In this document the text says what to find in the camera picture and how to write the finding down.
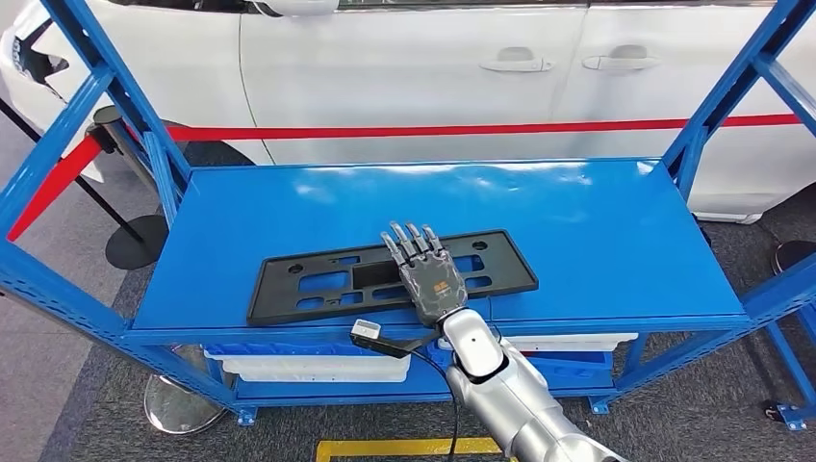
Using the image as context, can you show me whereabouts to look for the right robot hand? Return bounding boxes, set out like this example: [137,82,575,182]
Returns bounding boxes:
[380,221,470,329]

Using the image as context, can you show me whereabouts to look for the black plastic plate frame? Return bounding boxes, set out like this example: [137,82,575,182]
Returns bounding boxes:
[246,229,540,327]

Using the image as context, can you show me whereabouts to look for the blue metal shelf rack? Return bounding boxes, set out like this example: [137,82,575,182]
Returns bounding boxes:
[0,0,816,427]

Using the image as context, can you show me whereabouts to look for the white plastic crate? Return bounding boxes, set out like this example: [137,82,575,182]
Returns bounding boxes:
[436,332,639,353]
[203,348,413,384]

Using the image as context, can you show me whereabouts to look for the red barrier belt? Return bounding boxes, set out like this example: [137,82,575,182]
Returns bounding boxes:
[166,113,802,142]
[6,135,103,244]

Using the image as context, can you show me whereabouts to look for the blue plastic crate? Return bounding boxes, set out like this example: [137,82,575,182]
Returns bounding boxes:
[203,344,409,358]
[426,344,615,390]

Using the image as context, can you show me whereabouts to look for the white car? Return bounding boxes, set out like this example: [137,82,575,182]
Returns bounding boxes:
[0,0,816,224]

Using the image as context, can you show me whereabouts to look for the thin black pole stand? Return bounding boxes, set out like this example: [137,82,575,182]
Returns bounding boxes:
[0,96,169,271]

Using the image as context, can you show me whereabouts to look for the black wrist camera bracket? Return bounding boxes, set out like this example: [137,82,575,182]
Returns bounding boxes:
[348,332,441,360]

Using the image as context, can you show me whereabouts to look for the black cable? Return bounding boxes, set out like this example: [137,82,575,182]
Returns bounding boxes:
[411,348,462,462]

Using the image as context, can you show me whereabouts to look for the white car door handle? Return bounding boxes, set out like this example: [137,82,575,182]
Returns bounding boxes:
[479,46,554,73]
[581,44,662,71]

